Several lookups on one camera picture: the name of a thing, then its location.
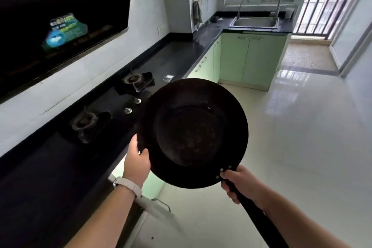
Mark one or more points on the person's right hand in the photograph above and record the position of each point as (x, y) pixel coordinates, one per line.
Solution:
(248, 185)

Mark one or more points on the person's left hand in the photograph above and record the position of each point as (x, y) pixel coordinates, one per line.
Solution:
(135, 166)

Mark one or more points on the person's left thumb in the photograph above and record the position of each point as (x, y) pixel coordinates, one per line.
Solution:
(145, 156)

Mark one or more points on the person's right thumb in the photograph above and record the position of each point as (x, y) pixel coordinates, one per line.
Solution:
(229, 174)

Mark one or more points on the black frying pan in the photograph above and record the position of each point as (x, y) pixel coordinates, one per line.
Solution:
(191, 134)

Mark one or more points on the person's right forearm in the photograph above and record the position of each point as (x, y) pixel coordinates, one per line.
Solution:
(302, 221)

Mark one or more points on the person's left forearm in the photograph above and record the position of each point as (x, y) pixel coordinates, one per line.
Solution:
(104, 218)

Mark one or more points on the white wrist watch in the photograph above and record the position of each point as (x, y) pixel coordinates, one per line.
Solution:
(128, 185)

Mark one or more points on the silver stove knob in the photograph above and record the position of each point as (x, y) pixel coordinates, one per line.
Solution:
(128, 110)
(137, 101)

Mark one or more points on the black glass gas stove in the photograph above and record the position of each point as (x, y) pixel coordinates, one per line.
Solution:
(110, 105)

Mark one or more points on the gas burner with pan support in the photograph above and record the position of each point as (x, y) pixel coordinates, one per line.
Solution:
(133, 79)
(85, 122)

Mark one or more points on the small shiny wrapper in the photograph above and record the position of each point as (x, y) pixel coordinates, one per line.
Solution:
(169, 77)

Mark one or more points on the green cabinet row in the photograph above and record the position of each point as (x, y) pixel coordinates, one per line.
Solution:
(205, 61)

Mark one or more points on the green cabinet under sink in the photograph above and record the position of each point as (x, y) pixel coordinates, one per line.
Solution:
(252, 59)

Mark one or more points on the blue green sticker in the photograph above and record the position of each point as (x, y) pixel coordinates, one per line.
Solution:
(65, 31)

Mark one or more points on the hanging grey cloth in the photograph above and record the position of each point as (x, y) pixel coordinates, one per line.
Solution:
(197, 14)

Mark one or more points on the dark scrubber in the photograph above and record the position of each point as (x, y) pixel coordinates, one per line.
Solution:
(214, 19)

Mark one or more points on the stainless steel sink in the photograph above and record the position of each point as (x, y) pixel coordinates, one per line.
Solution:
(254, 22)

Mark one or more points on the small curved steel faucet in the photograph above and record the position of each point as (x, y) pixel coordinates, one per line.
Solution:
(241, 5)

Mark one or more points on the black range hood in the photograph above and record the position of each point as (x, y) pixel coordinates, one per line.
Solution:
(58, 9)

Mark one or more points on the white container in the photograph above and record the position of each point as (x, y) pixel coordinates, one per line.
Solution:
(289, 13)

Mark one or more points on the white sliding door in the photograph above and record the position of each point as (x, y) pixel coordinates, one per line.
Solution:
(348, 29)

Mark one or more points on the barred balcony door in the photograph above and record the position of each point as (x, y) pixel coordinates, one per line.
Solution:
(328, 0)

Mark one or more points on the white wall outlet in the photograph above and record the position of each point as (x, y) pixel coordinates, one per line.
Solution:
(161, 29)

